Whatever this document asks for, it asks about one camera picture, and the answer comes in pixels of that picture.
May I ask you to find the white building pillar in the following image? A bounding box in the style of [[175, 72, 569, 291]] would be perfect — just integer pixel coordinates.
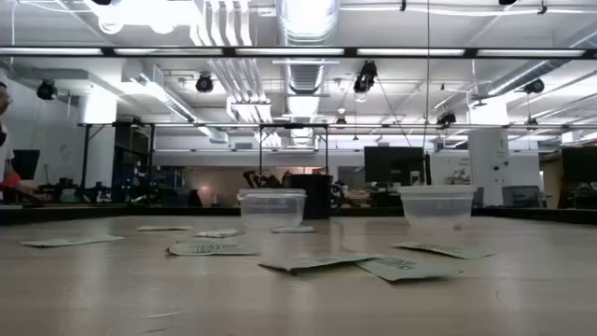
[[467, 100, 510, 207], [76, 91, 118, 189]]

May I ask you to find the black shelving unit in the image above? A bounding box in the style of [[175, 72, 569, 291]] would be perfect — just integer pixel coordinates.
[[111, 121, 156, 205]]

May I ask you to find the person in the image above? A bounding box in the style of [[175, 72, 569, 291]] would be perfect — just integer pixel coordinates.
[[0, 81, 42, 206]]

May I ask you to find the grey plastic crate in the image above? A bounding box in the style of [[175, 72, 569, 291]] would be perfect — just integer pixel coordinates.
[[501, 185, 544, 208]]

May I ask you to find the round clear plastic container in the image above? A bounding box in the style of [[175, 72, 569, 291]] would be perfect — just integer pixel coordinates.
[[398, 185, 478, 230]]

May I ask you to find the rectangular clear plastic container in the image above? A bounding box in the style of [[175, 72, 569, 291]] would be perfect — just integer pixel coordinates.
[[236, 188, 308, 230]]

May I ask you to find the dark enamel mug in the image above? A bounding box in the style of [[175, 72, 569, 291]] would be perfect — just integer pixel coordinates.
[[287, 174, 345, 220]]

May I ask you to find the black ceiling-hung camera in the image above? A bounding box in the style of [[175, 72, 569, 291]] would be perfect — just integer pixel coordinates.
[[352, 59, 380, 95], [194, 72, 215, 94], [522, 77, 547, 96], [35, 78, 58, 102], [436, 110, 458, 129]]

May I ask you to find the hanging black cable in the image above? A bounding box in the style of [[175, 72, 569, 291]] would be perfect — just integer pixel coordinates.
[[422, 0, 433, 150]]

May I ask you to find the black aluminium rig frame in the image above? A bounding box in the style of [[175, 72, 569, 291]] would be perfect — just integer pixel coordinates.
[[0, 204, 597, 226]]

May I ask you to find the silver ceiling air duct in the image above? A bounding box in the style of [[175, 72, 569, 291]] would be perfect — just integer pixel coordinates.
[[274, 0, 340, 148]]

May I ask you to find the black background rig frame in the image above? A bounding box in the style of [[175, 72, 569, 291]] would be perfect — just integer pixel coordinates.
[[258, 122, 329, 188]]

